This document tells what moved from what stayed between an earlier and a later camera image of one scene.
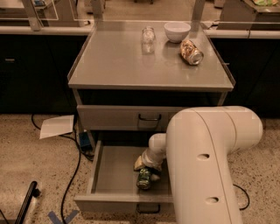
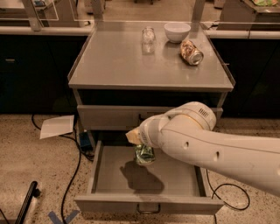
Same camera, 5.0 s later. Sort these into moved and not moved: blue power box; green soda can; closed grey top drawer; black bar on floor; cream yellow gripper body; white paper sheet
Moved: green soda can; cream yellow gripper body
Not moved: blue power box; white paper sheet; closed grey top drawer; black bar on floor
